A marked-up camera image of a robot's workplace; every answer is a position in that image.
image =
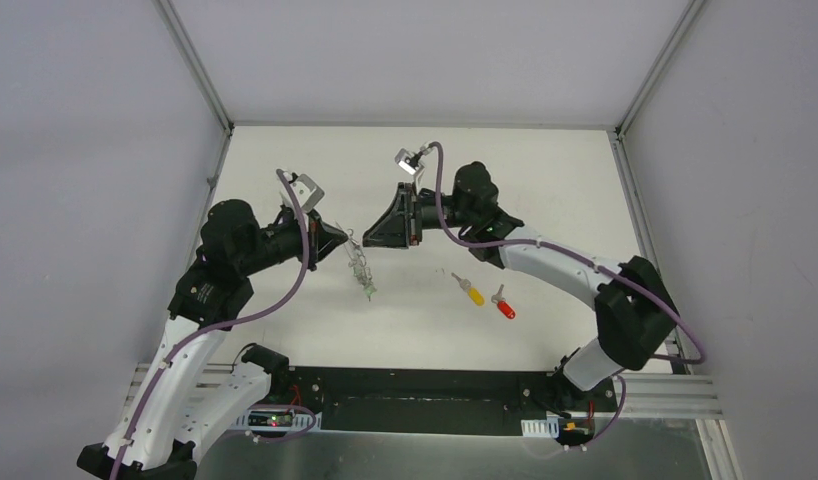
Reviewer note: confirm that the yellow tagged key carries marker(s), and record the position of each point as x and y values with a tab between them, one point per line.
467	287

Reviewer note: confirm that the keyring with keys bunch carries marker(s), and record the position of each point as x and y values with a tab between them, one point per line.
358	263

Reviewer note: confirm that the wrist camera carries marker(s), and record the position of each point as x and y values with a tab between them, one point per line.
412	162
307	191

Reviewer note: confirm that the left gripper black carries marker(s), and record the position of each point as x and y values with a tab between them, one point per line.
313	240

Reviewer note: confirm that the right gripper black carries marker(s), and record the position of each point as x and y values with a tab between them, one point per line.
399	228

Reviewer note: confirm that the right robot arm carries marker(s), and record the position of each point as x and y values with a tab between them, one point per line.
634	312

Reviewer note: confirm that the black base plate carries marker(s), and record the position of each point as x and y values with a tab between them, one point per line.
450	402

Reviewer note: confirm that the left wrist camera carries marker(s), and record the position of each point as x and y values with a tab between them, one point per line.
307	191

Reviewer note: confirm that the red tagged key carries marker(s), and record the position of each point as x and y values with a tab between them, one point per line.
500	302

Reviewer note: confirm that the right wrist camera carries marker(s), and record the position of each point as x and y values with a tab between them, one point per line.
412	162

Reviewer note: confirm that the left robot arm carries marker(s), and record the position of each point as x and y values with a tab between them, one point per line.
160	436

